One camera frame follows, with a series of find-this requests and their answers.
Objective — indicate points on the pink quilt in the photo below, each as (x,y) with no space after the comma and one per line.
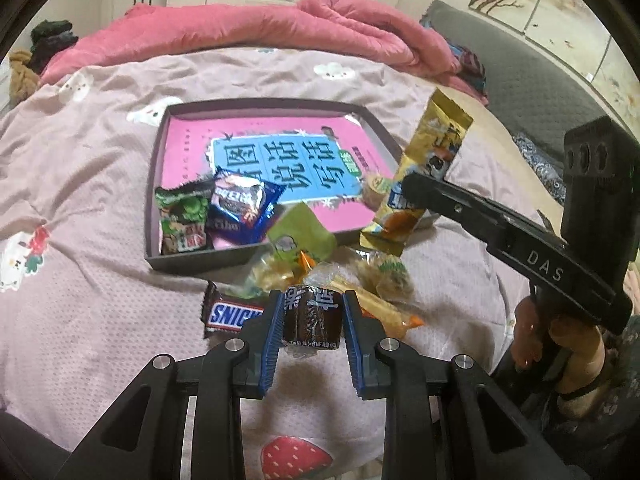
(365,28)

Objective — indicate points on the blue Oreo packet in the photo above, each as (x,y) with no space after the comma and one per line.
(241,207)

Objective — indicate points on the orange cracker packet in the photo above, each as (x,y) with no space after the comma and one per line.
(396,322)

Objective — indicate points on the tree wall painting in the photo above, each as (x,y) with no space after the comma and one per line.
(570,31)

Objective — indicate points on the yellow cartoon snack bar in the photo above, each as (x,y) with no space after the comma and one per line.
(430,152)

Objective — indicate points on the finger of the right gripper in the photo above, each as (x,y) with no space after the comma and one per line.
(482,218)

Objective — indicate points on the dark patterned clothes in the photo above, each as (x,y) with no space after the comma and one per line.
(472,70)

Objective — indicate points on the clear green label pastry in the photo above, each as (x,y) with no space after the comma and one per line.
(384,275)

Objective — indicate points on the light green snack bag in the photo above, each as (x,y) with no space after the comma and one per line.
(297,242)

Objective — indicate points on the right hand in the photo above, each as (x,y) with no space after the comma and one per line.
(579,344)

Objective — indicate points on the mauve patterned bedsheet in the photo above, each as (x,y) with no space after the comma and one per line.
(74,160)

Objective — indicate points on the black clothes pile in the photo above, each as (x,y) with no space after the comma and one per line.
(49,38)

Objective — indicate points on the green pea snack packet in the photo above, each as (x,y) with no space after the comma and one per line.
(183,215)

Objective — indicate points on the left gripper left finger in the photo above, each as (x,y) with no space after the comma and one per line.
(263,339)

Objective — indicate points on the grey padded headboard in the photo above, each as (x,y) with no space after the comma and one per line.
(527,92)

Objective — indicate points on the Snickers bar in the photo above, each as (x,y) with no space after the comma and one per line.
(221,313)

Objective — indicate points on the blue patterned cloth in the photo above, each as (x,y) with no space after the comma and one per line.
(541,165)

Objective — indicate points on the pink blue book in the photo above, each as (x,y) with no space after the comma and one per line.
(320,160)

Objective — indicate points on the dark brown jelly cup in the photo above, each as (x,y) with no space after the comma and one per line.
(313,317)

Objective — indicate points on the brown plush blanket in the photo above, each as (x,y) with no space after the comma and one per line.
(24,81)

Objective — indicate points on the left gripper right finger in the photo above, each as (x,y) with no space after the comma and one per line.
(362,335)

